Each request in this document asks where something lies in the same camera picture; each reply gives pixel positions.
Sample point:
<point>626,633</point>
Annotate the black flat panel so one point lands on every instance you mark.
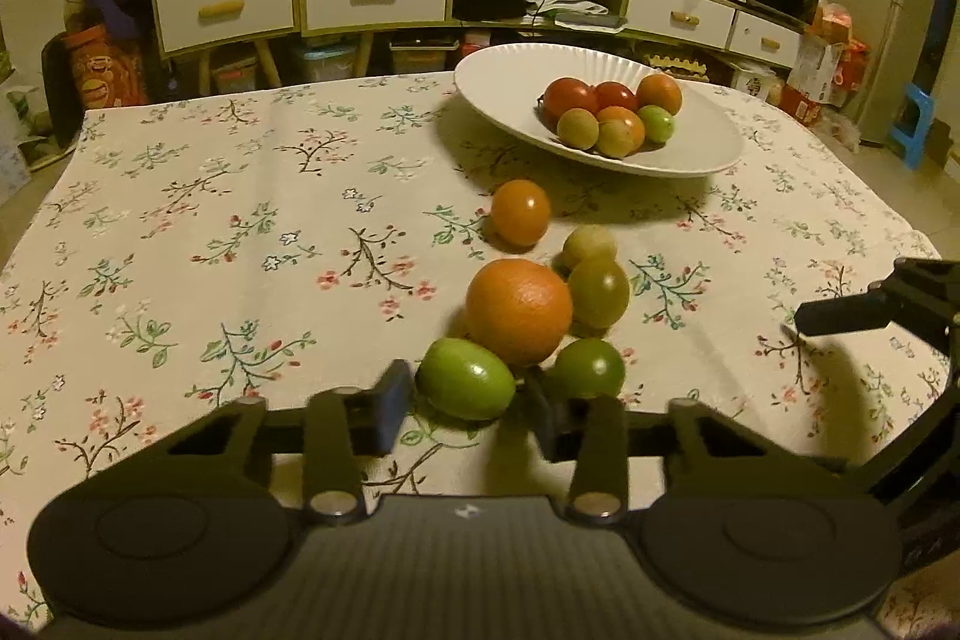
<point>52,81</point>

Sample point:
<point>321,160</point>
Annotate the red tomato with green stem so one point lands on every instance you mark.
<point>568,96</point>

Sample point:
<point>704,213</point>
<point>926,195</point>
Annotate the clear plastic storage box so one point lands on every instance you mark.
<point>234,69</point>
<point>421,54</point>

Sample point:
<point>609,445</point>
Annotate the white ribbed plate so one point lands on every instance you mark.
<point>502,85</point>

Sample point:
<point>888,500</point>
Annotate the large orange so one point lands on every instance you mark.
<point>517,319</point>

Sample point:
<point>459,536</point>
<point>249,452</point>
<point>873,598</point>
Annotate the floral tablecloth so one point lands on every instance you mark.
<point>225,272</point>

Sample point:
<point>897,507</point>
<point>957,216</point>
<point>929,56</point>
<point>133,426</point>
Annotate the smooth red tomato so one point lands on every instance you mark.
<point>616,95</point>

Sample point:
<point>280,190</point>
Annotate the dark green tomato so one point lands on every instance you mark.
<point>590,366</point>

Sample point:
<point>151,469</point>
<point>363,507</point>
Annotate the pile of red cartons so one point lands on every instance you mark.
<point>821,63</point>

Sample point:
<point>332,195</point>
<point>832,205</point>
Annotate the clear storage box blue lid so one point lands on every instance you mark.
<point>322,64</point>

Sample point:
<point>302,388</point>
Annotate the small orange tomato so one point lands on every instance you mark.
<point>622,134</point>
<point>521,212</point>

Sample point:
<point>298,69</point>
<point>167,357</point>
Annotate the small yellow fruit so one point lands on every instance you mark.
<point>577,129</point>
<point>589,242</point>

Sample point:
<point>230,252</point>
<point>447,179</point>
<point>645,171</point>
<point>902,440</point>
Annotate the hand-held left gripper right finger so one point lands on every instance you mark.
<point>551,422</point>

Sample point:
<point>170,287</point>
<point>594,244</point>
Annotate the oval light green tomato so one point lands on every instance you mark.
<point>465,377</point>

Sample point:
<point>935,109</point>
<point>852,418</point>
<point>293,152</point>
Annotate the olive green tomato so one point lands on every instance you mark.
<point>600,293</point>

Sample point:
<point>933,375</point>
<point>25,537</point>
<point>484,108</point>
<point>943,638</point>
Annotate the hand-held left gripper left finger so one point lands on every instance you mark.
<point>390,407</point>

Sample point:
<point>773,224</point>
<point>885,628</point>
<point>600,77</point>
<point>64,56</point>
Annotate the small orange mandarin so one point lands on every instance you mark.
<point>660,91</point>

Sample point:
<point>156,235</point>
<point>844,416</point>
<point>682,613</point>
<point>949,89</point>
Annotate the blue plastic stool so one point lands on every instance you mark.
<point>915,119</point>

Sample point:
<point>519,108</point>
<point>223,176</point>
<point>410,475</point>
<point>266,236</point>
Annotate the grey refrigerator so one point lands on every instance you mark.
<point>885,10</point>

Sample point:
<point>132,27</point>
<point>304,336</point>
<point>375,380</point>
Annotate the low cabinet white drawers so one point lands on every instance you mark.
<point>675,14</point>

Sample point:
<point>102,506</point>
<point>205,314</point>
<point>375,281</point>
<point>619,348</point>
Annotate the round green tomato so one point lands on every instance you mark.
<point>658,124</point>

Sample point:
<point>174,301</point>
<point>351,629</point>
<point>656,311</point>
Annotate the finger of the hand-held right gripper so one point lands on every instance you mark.
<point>840,315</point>

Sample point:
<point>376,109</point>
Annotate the yellow egg tray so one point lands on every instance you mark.
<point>679,64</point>

